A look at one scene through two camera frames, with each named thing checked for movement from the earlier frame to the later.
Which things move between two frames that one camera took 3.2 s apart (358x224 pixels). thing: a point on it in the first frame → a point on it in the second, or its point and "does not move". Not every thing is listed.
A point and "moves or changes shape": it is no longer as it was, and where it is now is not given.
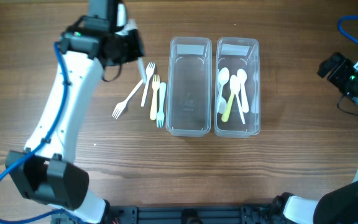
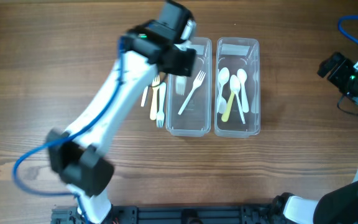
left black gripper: x=136 y=43 → x=181 y=64
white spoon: x=242 y=78 does not move
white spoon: x=235 y=84 does not move
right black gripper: x=327 y=67 does not move
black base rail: x=262 y=214 does not move
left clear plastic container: x=189 y=86 does not move
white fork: x=142 y=68 moves or changes shape
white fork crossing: x=120 y=107 moves or changes shape
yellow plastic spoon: x=225 y=117 does not move
